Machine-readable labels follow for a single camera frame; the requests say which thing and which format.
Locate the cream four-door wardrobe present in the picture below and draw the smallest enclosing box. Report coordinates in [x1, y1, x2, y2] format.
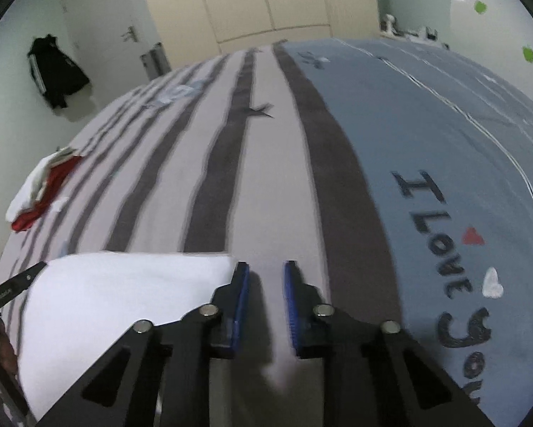
[135, 0, 383, 56]

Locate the black and white gadget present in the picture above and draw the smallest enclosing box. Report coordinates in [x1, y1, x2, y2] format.
[409, 27, 440, 42]

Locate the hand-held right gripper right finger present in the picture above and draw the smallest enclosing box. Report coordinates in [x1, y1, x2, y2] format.
[284, 260, 494, 427]

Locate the dark grey ribbed suitcase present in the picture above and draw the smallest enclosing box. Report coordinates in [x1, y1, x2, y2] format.
[141, 42, 171, 81]

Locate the white headboard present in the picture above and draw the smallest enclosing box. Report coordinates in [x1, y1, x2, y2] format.
[451, 0, 533, 116]

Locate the bed with striped star sheet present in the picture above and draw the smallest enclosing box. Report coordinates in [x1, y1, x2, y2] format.
[0, 38, 533, 427]

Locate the white room door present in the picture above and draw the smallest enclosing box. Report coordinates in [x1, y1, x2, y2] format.
[59, 0, 162, 87]

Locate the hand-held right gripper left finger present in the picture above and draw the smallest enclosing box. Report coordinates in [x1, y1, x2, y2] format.
[35, 262, 251, 427]

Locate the white shirt with beige trim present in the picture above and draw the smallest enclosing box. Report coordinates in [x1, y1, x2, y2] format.
[17, 251, 236, 421]

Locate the folded red garment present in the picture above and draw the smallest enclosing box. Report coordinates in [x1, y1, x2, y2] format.
[12, 155, 84, 232]

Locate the black jacket with white stripes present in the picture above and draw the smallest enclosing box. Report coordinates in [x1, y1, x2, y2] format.
[27, 33, 91, 110]

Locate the folded white garment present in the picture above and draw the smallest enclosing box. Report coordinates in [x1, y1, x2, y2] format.
[6, 147, 82, 223]

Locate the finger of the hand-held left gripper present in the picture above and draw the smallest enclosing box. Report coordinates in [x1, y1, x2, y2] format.
[12, 262, 48, 292]

